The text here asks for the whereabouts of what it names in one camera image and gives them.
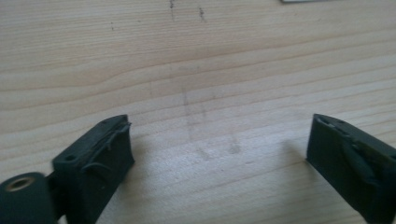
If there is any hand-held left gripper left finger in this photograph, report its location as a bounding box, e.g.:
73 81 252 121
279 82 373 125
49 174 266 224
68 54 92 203
51 114 135 224

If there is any flat grey object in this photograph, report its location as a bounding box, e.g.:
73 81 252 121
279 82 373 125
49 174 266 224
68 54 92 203
279 0 325 4

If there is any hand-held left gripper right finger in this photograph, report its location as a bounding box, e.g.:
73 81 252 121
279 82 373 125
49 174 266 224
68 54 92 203
305 113 396 224

